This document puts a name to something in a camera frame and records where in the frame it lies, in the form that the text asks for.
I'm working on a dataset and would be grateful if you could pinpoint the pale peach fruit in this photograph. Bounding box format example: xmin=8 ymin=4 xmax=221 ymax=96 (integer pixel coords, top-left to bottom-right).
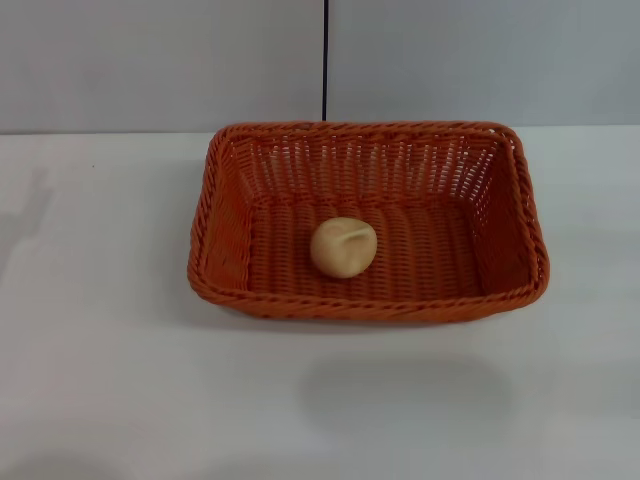
xmin=309 ymin=216 xmax=379 ymax=278

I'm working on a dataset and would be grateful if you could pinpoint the black vertical wall strip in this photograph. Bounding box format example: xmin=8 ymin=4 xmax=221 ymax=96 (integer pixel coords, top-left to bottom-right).
xmin=319 ymin=0 xmax=332 ymax=123

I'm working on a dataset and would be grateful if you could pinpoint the orange woven plastic basket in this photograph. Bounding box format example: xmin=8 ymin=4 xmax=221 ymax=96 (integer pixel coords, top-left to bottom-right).
xmin=187 ymin=119 xmax=552 ymax=322

